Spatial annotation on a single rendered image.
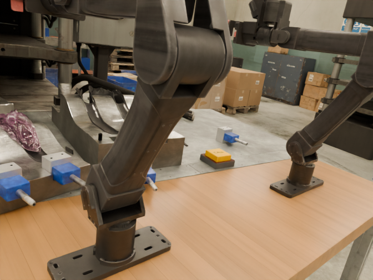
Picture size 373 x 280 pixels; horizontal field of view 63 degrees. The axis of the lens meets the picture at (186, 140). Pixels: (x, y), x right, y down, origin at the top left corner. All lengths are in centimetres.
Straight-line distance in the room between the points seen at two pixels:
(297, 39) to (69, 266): 76
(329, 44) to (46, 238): 77
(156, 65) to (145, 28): 4
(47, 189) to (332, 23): 769
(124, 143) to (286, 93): 750
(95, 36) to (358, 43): 119
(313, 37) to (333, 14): 718
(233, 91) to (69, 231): 498
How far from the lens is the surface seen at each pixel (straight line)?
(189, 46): 31
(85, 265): 54
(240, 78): 541
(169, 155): 89
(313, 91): 762
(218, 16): 36
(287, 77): 786
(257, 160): 109
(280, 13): 98
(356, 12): 482
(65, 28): 147
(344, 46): 87
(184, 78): 32
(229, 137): 117
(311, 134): 90
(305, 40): 92
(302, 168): 92
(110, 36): 167
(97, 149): 79
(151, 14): 32
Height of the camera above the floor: 116
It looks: 18 degrees down
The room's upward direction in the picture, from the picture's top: 8 degrees clockwise
